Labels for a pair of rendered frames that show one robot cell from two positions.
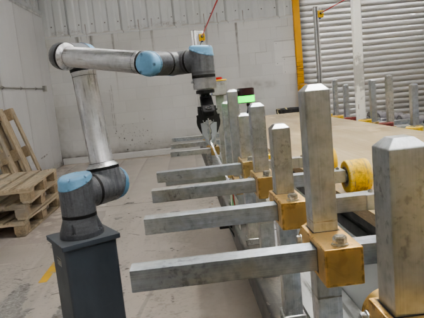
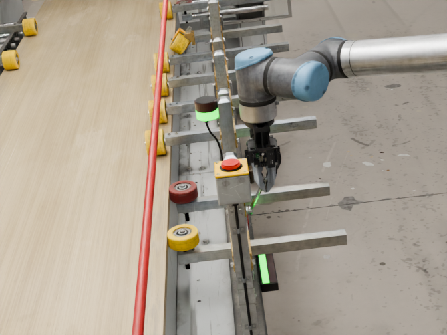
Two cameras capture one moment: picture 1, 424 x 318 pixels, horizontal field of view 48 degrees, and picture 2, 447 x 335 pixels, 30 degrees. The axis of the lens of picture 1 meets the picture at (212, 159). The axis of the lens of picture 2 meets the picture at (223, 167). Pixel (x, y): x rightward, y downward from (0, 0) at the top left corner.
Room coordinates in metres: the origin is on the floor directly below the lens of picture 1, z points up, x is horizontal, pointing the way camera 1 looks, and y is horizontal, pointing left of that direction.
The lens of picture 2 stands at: (3.69, 0.03, 1.98)
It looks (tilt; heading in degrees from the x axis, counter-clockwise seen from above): 26 degrees down; 184
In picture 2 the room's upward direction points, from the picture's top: 7 degrees counter-clockwise
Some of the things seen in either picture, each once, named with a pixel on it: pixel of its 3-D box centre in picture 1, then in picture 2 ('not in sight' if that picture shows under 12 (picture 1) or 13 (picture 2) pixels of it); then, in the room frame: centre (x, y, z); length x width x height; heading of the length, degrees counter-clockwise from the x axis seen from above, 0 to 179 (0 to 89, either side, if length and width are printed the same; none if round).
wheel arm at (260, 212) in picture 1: (277, 209); (227, 75); (0.86, -0.11, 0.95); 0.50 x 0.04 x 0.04; 93
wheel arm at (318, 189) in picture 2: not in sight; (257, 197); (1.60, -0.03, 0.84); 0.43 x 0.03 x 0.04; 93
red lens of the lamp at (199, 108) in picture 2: (245, 91); (205, 104); (1.65, -0.14, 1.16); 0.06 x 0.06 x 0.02
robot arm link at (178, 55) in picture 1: (176, 63); (298, 78); (1.88, 0.10, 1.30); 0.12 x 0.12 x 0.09; 55
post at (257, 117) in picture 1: (263, 199); (226, 119); (1.15, -0.12, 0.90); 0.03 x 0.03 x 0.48; 3
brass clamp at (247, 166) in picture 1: (248, 166); (227, 134); (1.38, -0.11, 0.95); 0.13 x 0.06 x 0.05; 3
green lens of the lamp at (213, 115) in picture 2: (245, 98); (207, 112); (1.65, -0.14, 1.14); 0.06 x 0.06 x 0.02
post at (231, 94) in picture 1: (237, 157); (233, 178); (1.65, -0.09, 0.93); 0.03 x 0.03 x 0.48; 3
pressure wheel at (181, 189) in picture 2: not in sight; (185, 203); (1.62, -0.24, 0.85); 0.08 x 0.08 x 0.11
